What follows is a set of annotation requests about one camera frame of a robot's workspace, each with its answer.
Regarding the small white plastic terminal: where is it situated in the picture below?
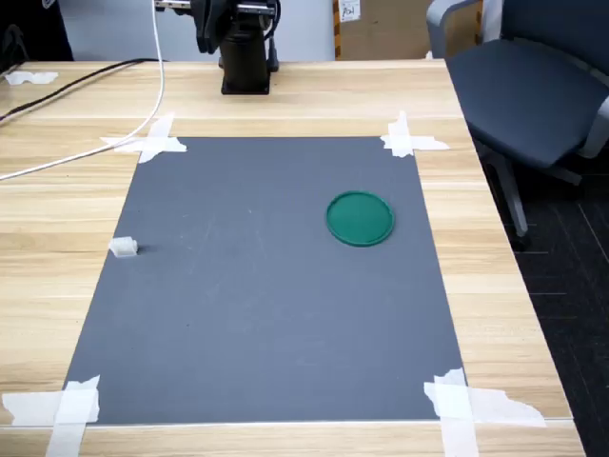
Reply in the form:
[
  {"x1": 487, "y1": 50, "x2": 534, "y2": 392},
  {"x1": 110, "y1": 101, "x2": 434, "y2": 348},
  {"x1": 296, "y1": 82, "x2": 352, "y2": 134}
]
[{"x1": 108, "y1": 235, "x2": 140, "y2": 259}]

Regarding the round green lid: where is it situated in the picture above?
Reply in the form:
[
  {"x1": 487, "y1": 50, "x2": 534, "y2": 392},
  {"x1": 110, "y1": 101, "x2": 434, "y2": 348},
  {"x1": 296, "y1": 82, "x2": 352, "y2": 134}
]
[{"x1": 325, "y1": 189, "x2": 396, "y2": 248}]

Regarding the white tape piece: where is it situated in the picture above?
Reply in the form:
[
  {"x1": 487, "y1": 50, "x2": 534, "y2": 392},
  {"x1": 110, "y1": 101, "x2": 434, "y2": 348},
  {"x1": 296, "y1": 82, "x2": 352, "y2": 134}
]
[
  {"x1": 1, "y1": 374, "x2": 101, "y2": 457},
  {"x1": 380, "y1": 110, "x2": 451, "y2": 159},
  {"x1": 99, "y1": 112, "x2": 187, "y2": 165},
  {"x1": 422, "y1": 367, "x2": 547, "y2": 457}
]

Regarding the brown cardboard box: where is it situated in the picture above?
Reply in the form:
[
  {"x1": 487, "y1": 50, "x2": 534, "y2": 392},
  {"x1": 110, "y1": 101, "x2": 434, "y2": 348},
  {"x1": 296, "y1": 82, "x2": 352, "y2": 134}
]
[{"x1": 334, "y1": 0, "x2": 482, "y2": 61}]

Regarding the black chair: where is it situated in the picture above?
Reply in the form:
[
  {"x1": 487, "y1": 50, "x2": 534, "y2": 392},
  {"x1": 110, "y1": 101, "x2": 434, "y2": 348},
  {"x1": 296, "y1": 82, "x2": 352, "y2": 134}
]
[{"x1": 0, "y1": 0, "x2": 75, "y2": 63}]

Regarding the dark grey office chair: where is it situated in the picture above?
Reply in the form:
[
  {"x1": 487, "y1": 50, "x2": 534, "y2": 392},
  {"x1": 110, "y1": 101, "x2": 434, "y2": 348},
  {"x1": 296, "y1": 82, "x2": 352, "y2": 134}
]
[{"x1": 425, "y1": 0, "x2": 609, "y2": 251}]

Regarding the dark grey mat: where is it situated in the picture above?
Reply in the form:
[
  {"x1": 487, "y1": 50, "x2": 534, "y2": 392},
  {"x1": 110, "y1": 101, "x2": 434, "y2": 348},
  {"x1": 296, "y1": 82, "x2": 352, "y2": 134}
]
[{"x1": 63, "y1": 136, "x2": 468, "y2": 427}]

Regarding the white camera cable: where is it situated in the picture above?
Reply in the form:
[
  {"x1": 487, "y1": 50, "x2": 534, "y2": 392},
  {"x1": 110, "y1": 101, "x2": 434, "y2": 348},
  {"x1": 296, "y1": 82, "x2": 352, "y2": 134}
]
[{"x1": 0, "y1": 0, "x2": 167, "y2": 182}]

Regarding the thick black power cable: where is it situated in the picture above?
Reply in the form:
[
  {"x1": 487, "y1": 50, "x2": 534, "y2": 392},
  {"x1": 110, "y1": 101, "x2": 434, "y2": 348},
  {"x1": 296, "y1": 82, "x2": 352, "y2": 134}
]
[{"x1": 0, "y1": 57, "x2": 161, "y2": 124}]

